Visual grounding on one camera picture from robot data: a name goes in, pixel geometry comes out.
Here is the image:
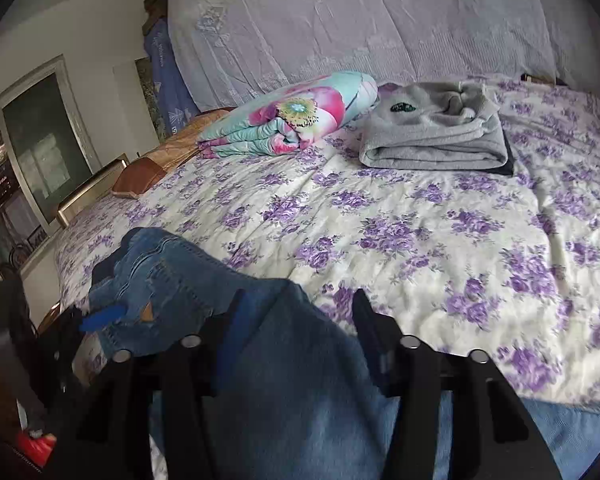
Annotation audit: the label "brown pillow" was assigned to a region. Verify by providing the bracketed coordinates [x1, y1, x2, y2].
[112, 157, 168, 196]

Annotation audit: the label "blue patterned bedding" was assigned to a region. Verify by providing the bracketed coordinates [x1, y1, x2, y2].
[144, 17, 201, 141]

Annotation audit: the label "folded dark garment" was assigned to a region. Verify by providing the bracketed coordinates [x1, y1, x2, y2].
[500, 127, 516, 177]

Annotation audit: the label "grey sweatshirt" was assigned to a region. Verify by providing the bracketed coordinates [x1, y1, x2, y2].
[358, 80, 511, 171]

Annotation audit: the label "white lace cover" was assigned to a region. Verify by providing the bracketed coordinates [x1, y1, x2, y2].
[167, 0, 600, 113]

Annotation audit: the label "dark brown wooden board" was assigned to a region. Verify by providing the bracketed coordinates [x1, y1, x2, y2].
[144, 0, 171, 31]

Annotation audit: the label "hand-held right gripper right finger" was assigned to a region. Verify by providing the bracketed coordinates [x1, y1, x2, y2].
[352, 287, 563, 480]

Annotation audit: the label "purple floral bed sheet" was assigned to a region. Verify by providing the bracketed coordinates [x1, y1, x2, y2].
[55, 72, 600, 406]

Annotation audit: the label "person's red clothing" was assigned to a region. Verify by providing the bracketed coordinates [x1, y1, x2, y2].
[16, 430, 58, 468]

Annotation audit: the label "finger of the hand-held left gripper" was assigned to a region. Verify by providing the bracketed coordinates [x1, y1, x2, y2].
[79, 305, 128, 333]

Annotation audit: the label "folded floral quilt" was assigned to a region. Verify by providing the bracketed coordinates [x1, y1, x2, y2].
[197, 71, 379, 160]

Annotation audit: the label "blue denim pants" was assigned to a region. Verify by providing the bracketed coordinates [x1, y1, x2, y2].
[87, 227, 600, 480]

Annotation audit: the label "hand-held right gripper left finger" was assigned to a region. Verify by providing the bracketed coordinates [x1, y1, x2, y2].
[50, 287, 246, 480]

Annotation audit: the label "glass sliding door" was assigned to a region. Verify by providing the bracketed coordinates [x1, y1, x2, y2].
[0, 55, 101, 281]

